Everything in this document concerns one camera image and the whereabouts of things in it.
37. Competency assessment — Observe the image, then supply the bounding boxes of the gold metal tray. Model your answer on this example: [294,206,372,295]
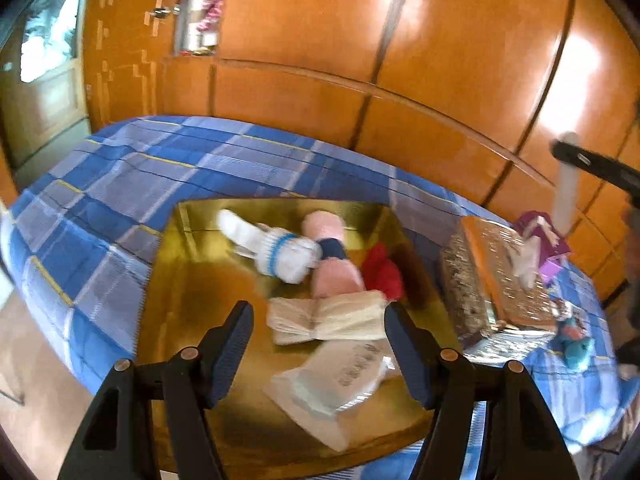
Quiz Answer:
[135,199,463,476]

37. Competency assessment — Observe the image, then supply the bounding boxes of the cream cloth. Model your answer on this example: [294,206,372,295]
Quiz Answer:
[266,292,388,346]

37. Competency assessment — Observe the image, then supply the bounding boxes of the teal plush toy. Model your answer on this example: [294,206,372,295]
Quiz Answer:
[552,317,596,373]

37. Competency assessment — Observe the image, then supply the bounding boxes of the wooden door with glass pane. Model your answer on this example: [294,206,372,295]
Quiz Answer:
[0,0,91,171]

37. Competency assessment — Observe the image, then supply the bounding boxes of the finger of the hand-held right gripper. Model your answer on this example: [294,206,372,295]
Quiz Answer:
[550,139,640,193]

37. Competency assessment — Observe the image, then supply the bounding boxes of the pink and red shelf trinkets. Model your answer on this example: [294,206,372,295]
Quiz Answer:
[187,0,223,56]

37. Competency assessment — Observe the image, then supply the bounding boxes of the wooden door with gold lines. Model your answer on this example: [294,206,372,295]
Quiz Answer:
[80,0,186,131]

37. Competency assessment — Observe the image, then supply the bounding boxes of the wooden wardrobe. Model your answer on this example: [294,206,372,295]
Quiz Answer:
[160,0,640,301]

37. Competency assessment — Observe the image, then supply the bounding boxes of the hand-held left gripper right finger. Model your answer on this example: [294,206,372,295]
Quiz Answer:
[384,301,581,480]

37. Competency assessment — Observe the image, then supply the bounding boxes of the red fuzzy soft piece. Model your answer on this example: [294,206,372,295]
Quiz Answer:
[361,242,405,301]

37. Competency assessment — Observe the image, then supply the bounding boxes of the purple paper carton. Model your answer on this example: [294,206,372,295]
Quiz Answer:
[515,211,571,286]

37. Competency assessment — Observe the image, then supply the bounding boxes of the clear plastic wipes packet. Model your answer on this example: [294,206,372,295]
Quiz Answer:
[262,340,396,453]

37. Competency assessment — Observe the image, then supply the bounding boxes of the blue plaid bedsheet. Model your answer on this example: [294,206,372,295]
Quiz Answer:
[0,116,631,480]

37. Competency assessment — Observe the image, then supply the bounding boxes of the white sock with blue stripes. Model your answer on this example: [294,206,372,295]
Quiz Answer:
[217,208,321,286]

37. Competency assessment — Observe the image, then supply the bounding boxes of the embossed metal tissue box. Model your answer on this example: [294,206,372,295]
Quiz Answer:
[439,216,563,361]

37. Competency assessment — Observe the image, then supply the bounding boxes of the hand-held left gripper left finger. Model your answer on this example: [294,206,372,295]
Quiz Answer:
[59,300,255,480]

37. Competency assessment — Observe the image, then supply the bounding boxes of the pink fuzzy sock navy band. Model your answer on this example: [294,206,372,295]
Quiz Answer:
[300,211,365,301]

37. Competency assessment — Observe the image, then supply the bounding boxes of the white tissue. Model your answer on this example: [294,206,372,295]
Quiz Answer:
[510,240,546,291]

